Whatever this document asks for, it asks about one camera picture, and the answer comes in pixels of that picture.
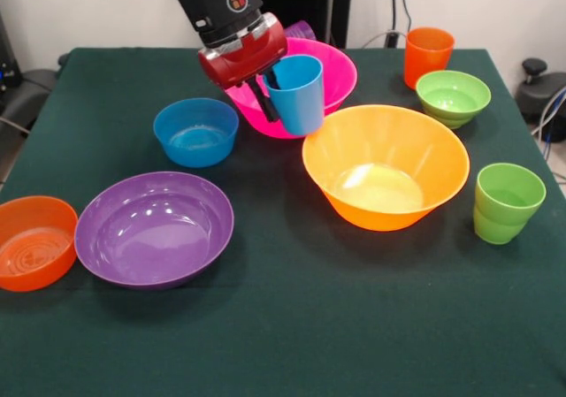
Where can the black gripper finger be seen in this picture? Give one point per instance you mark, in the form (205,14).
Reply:
(271,81)
(264,101)

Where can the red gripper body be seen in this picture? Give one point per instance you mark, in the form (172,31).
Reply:
(243,61)

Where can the blue plastic cup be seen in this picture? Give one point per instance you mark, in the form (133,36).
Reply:
(300,105)

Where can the purple plastic cup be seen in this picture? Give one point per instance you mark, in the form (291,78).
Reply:
(303,31)

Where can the pink plastic bowl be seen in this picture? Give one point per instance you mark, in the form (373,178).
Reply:
(338,78)

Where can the yellow plastic bowl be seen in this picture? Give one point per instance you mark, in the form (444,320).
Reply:
(433,162)

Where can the purple plastic bowl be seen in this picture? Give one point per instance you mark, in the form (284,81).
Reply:
(155,246)

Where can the green plastic bowl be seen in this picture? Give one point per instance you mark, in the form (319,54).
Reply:
(453,105)

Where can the orange plastic bowl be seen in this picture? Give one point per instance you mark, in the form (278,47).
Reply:
(31,260)

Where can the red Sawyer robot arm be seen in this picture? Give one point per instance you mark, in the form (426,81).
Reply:
(216,17)

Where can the blue plastic bowl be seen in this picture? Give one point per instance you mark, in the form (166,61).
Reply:
(196,149)

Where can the orange plastic cup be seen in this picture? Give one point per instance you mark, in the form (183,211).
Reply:
(426,54)

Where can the grey chair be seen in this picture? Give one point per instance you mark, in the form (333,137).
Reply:
(26,92)

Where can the dark green tablecloth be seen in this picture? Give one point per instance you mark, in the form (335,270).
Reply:
(309,326)

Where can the dark equipment box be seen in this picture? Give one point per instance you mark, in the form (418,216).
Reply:
(6,74)

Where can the green plastic cup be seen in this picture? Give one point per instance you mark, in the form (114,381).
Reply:
(504,224)

